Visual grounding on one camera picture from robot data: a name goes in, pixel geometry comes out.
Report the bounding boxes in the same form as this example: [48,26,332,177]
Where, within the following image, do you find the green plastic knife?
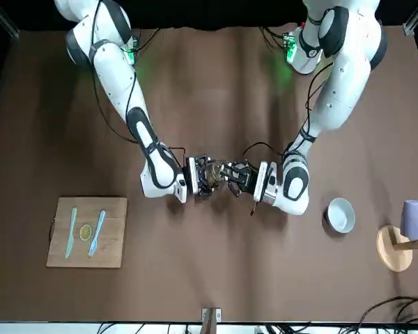
[64,206,79,260]

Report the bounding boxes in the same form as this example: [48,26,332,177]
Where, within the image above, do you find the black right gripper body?
[195,156,213,197]

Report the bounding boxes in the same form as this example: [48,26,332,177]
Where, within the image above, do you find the black base cables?
[134,27,162,54]
[260,26,291,54]

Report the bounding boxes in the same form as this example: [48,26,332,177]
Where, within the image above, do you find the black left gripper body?
[238,163,261,196]

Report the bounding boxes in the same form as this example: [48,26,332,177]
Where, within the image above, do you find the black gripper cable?
[242,61,336,217]
[92,0,187,168]

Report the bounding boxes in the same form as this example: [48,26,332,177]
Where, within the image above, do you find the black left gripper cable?
[242,61,336,217]

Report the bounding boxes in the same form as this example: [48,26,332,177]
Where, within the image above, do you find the black left base cables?
[260,26,291,54]

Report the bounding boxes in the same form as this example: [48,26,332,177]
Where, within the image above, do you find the green plastic fork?
[87,209,107,259]

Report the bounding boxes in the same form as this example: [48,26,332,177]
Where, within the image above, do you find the wooden cup stand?
[376,224,418,273]

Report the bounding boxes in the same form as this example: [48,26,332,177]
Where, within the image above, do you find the purple cup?
[399,199,418,242]

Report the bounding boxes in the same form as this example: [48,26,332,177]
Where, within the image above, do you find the white bowl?
[325,197,357,234]

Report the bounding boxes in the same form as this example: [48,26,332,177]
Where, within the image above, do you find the wooden cutting board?
[45,196,128,270]

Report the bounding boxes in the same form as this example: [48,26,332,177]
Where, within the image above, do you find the black right base cables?
[134,27,162,54]

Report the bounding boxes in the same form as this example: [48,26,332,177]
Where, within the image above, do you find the transparent glass spice bottle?
[208,159,229,189]

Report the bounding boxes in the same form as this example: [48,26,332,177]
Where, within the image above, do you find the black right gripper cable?
[92,0,187,168]

